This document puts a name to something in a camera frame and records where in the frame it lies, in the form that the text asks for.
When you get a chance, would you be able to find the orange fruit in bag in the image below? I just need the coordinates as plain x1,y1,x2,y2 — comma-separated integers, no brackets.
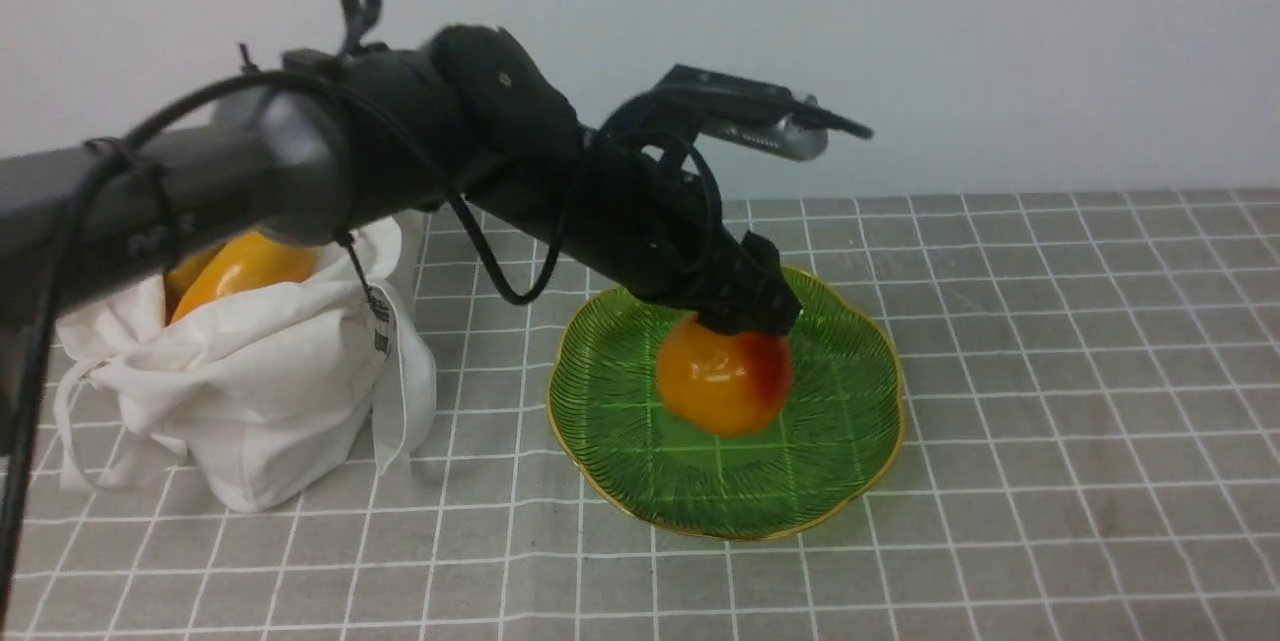
163,232,319,325

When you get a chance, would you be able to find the orange red mango fruit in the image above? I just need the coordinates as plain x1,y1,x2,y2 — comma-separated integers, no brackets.
654,316,794,439

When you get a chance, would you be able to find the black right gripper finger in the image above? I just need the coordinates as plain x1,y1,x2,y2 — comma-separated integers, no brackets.
698,296,803,336

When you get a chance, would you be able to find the grey checked tablecloth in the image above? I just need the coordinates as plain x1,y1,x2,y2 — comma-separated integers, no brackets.
4,189,1279,640

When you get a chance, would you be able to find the green glass plate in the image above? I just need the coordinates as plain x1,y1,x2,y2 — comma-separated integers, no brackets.
547,267,909,541

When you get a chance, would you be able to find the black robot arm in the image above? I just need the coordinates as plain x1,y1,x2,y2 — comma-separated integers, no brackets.
3,26,827,336

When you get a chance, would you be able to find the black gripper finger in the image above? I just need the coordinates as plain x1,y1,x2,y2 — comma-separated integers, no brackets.
735,232,796,317

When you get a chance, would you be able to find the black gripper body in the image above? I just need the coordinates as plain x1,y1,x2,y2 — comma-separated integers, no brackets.
559,136,746,310

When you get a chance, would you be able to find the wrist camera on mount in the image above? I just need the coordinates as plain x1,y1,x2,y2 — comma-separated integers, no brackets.
599,64,874,162

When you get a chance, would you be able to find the black cable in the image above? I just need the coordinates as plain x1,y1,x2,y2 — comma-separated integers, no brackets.
0,0,561,592

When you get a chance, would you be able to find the white cloth tote bag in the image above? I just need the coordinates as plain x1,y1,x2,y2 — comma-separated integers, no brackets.
51,212,436,513

